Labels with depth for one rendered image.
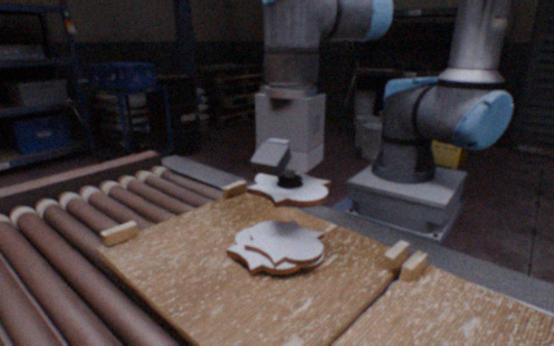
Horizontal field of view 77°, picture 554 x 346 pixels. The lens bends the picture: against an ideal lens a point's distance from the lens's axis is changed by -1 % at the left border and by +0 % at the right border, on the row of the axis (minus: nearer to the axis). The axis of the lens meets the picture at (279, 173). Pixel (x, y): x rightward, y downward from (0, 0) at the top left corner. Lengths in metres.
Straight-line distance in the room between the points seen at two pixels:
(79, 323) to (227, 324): 0.20
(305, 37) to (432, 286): 0.39
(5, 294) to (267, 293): 0.39
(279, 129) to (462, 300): 0.35
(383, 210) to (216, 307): 0.46
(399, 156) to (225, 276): 0.49
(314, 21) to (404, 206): 0.47
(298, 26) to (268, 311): 0.37
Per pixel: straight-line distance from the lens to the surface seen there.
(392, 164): 0.85
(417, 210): 0.80
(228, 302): 0.51
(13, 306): 0.65
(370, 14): 0.55
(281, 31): 0.48
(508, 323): 0.56
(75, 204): 0.94
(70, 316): 0.59
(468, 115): 0.72
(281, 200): 0.51
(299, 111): 0.48
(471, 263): 0.70
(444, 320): 0.53
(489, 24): 0.75
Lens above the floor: 1.27
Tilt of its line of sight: 21 degrees down
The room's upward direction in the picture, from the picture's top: straight up
